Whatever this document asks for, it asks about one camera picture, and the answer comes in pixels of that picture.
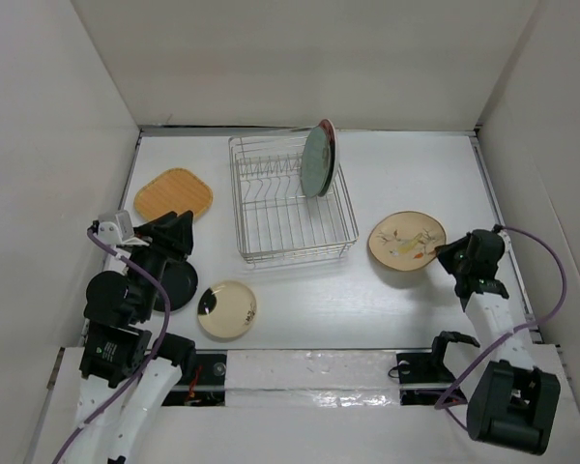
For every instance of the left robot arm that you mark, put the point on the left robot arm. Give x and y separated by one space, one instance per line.
130 361

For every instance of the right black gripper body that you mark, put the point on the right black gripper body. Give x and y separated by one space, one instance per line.
452 257

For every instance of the beige bird pattern plate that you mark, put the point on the beige bird pattern plate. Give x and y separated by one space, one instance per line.
406 241

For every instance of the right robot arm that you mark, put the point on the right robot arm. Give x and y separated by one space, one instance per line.
514 402

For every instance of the orange bamboo square plate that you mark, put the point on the orange bamboo square plate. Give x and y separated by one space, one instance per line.
174 190

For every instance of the teal flower plate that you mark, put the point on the teal flower plate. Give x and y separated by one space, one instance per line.
314 162

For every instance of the black round plate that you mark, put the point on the black round plate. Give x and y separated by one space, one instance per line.
180 281

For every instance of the cream plate with black spot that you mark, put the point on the cream plate with black spot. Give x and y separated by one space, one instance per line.
227 310

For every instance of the red and blue floral plate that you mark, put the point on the red and blue floral plate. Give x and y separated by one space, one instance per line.
330 131

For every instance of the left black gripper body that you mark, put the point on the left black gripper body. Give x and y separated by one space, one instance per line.
164 246

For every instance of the wire dish rack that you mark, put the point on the wire dish rack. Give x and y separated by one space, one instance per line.
276 223

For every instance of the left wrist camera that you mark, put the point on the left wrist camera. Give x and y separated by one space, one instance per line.
115 228

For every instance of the white foam front strip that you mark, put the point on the white foam front strip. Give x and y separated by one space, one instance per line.
310 378

